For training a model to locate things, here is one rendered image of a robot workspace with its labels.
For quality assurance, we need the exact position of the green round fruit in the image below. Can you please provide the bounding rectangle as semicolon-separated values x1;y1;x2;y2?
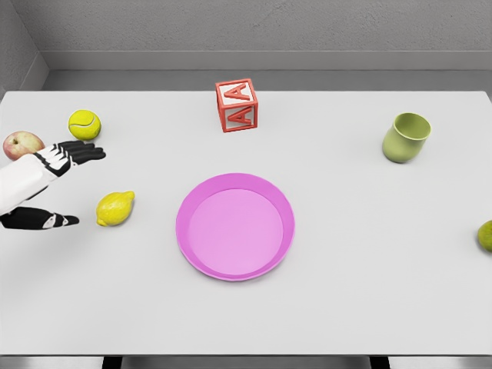
477;220;492;253

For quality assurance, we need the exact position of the red apple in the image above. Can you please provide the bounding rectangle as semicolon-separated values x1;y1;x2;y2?
2;131;46;161

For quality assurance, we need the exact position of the yellow lemon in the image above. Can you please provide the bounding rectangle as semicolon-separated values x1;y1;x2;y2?
95;190;136;228

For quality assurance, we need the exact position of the yellow tennis ball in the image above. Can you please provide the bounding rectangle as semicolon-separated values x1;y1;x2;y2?
68;109;102;141

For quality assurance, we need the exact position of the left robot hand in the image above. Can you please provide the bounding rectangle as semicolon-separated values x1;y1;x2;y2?
0;140;107;231

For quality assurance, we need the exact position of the red letter block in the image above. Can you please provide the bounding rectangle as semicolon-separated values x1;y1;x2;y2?
214;78;259;134

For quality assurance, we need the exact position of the pink round plate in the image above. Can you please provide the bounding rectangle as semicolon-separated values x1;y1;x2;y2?
175;172;296;284

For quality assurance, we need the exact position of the green cup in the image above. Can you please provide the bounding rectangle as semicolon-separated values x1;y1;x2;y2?
381;111;432;165

